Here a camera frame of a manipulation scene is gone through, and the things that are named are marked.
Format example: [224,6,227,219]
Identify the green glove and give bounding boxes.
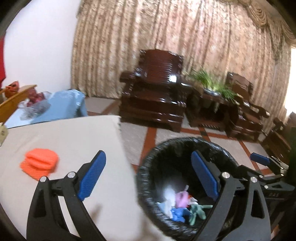
[189,203,213,226]

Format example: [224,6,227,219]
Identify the pink wrapper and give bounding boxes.
[175,185,190,208]

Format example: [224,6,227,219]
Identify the white tissue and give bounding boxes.
[157,185,176,219]

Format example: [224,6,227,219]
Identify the blue plastic bag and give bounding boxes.
[170,208,191,223]

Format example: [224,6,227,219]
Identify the thick orange foam net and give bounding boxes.
[20,148,59,181]

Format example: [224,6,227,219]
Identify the black lined trash bin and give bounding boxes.
[136,137,239,240]

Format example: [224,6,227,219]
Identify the dark wooden bench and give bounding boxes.
[260,116,293,163]

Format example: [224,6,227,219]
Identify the dark wooden armchair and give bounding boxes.
[225,72,270,142]
[119,49,190,133]

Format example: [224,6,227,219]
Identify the dark wooden side table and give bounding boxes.
[186,89,236,132]

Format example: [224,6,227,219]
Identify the potted green plant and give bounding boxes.
[188,68,236,101]

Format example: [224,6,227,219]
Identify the tissue box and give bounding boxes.
[0,123,9,146]

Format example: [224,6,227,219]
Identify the glass fruit bowl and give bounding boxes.
[18,98,51,120]

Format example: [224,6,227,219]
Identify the blue tablecloth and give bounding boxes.
[4,89,88,128]

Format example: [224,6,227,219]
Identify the floral beige curtain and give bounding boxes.
[71,1,295,120]

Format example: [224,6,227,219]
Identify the red apples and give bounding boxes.
[27,88,46,107]

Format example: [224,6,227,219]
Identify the red cloth cover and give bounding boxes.
[0,37,6,86]

